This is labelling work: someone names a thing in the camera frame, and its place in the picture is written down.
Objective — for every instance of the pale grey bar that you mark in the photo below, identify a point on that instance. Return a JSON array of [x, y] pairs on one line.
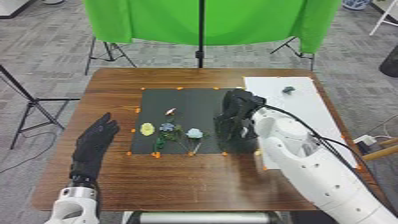
[[200, 217]]

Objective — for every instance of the pale blue flower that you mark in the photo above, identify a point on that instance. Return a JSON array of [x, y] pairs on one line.
[[193, 133]]

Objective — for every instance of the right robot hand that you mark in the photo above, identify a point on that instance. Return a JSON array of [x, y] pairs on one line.
[[236, 116]]

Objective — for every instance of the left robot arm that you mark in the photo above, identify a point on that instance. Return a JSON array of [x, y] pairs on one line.
[[71, 205]]

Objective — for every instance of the black backdrop stand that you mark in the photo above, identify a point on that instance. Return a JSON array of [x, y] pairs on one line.
[[200, 36]]

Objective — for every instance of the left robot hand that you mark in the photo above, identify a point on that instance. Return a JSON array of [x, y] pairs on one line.
[[94, 143]]

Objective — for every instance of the green sprig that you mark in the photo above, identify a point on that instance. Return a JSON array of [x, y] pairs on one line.
[[160, 144]]

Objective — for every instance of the pink flower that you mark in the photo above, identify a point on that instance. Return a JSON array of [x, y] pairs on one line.
[[170, 111]]

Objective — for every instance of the white sheet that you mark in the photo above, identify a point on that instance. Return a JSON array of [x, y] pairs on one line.
[[295, 110]]

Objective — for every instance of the white power strip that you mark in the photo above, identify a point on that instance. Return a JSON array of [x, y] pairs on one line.
[[364, 139]]

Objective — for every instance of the dark teal flower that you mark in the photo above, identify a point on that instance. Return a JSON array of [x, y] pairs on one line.
[[288, 89]]

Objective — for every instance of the dark mat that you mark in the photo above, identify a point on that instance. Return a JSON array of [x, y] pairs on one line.
[[188, 110]]

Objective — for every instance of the yellow flower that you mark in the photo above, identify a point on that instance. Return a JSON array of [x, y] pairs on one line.
[[145, 129]]

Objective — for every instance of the black tripod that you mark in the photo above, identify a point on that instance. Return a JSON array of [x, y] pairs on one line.
[[26, 100]]

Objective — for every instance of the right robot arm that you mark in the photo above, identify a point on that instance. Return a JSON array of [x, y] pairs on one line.
[[319, 173]]

